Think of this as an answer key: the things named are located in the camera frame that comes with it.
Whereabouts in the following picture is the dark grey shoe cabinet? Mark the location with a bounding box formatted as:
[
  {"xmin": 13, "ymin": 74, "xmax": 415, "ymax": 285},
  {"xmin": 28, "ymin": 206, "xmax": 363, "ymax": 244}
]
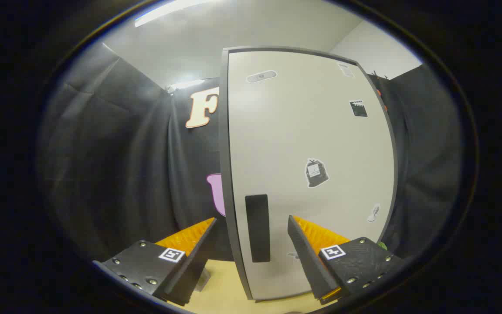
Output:
[{"xmin": 219, "ymin": 46, "xmax": 399, "ymax": 301}]

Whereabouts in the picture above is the ceiling light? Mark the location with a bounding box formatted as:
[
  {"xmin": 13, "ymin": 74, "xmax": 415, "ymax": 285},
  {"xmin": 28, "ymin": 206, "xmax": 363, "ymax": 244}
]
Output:
[
  {"xmin": 134, "ymin": 0, "xmax": 217, "ymax": 27},
  {"xmin": 167, "ymin": 78, "xmax": 208, "ymax": 93}
]

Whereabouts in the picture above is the black backdrop cloth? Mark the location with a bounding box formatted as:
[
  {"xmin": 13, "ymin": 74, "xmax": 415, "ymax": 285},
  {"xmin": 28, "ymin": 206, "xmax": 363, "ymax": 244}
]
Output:
[{"xmin": 37, "ymin": 41, "xmax": 463, "ymax": 262}]

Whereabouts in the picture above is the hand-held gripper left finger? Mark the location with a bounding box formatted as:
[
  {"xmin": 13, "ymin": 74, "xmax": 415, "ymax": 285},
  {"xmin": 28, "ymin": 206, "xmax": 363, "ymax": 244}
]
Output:
[{"xmin": 93, "ymin": 217, "xmax": 217, "ymax": 307}]

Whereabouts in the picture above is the black door handle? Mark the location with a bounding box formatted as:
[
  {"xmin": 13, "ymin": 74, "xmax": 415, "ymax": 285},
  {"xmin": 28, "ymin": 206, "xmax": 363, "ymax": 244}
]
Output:
[{"xmin": 245, "ymin": 194, "xmax": 271, "ymax": 263}]

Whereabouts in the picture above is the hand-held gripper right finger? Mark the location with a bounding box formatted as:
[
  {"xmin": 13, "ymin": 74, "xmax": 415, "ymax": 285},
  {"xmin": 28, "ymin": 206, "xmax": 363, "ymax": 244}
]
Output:
[{"xmin": 287, "ymin": 215, "xmax": 404, "ymax": 305}]

